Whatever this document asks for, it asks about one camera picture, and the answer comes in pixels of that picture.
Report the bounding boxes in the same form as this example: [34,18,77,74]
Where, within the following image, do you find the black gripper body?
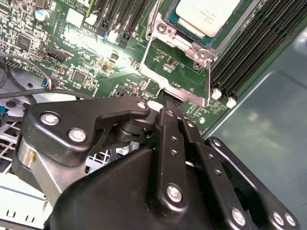
[44,117,227,230]

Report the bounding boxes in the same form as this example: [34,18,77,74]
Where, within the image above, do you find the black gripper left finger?
[13,90,190,213]

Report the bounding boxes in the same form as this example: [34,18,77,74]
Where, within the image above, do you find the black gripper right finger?
[173,98,301,230]

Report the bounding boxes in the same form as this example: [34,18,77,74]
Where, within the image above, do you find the metal socket cover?
[139,14,218,108]

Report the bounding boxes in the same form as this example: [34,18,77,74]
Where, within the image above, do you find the metal locking lever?
[146,0,162,40]

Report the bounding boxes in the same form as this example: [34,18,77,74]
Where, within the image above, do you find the silver CPU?
[167,0,243,47]

